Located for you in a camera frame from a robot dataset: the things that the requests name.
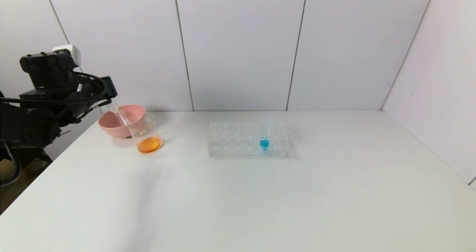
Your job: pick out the dark furniture piece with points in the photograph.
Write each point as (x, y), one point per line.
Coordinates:
(37, 156)

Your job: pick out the test tube with yellow pigment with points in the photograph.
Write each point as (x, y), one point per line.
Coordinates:
(117, 112)

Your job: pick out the orange and black left arm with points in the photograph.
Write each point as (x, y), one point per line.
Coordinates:
(29, 125)

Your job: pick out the pink plastic bowl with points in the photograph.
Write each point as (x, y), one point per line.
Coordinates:
(111, 128)

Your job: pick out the clear glass beaker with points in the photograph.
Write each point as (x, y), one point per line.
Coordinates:
(148, 142)

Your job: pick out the test tube with blue pigment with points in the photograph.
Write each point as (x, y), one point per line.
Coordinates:
(264, 144)

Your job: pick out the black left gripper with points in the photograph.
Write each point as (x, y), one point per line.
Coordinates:
(109, 87)

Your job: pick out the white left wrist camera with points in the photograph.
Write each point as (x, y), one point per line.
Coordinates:
(72, 53)

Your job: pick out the clear acrylic test tube rack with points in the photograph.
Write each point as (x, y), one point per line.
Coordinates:
(230, 140)

